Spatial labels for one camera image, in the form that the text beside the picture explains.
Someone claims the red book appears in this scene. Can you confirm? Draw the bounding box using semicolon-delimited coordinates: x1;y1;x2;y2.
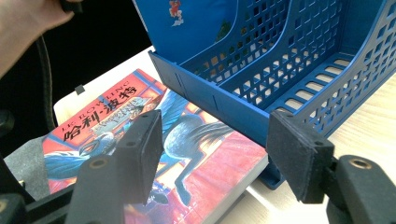
41;68;269;224

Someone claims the left hand-held gripper cable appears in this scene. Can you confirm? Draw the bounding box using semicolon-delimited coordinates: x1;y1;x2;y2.
35;35;58;133

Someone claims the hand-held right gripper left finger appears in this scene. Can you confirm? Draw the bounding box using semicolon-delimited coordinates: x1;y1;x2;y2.
64;109;165;224

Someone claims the blue book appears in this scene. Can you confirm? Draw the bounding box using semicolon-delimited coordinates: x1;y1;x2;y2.
134;0;239;65

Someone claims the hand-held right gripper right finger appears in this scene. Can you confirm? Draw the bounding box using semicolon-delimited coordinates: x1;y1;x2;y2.
265;110;396;224

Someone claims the blue plastic file rack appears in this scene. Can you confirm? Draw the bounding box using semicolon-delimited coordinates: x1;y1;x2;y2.
148;0;396;190

